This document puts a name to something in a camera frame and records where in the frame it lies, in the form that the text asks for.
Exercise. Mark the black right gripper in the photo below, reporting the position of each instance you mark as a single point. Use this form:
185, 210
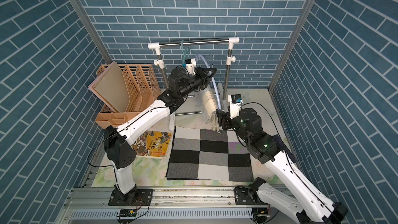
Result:
225, 119

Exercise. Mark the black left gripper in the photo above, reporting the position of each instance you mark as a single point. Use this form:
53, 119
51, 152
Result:
202, 80

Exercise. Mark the light blue clothes hanger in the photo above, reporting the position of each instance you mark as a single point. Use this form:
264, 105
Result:
201, 57

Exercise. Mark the plaid cream blue scarf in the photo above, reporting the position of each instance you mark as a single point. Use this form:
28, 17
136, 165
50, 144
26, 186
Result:
208, 107

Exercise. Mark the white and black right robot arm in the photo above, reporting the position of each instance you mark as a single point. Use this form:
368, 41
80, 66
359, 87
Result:
308, 205

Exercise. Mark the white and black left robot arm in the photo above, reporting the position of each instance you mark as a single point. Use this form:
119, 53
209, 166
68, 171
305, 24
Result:
118, 141

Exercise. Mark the teal green clothes hanger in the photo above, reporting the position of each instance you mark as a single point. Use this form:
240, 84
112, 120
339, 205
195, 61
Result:
185, 53

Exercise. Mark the black grey checkered mat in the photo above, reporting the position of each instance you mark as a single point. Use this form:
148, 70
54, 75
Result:
200, 154

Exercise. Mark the white and steel clothes rack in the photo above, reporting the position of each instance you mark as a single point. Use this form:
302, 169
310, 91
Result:
194, 75

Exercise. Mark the orange plastic file organizer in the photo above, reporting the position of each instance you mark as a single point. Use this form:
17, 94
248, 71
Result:
143, 89

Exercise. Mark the dark blue notebook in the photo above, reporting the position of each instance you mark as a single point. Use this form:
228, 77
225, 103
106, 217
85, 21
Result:
285, 148

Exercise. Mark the yellow illustrated book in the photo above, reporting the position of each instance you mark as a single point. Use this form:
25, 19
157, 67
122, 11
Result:
153, 144

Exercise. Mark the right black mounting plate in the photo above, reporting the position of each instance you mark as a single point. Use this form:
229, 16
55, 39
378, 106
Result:
246, 196

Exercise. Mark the black mounting plate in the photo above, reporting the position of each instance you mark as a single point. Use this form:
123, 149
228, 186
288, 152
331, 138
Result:
133, 197
246, 196

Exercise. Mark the beige folder board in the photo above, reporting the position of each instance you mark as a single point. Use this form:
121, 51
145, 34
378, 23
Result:
111, 89

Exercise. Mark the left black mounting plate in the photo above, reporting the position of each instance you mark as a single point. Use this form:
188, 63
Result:
133, 197

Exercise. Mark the green circuit board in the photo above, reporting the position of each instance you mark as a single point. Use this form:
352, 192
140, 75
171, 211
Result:
127, 213

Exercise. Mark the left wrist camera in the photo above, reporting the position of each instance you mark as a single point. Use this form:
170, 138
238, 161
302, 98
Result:
190, 66

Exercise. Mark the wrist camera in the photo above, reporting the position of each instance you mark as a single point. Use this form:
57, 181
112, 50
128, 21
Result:
235, 102
190, 66

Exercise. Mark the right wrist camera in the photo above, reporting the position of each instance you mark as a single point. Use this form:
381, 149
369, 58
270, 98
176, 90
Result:
235, 102

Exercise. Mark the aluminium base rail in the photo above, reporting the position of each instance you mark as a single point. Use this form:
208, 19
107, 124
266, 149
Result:
170, 205

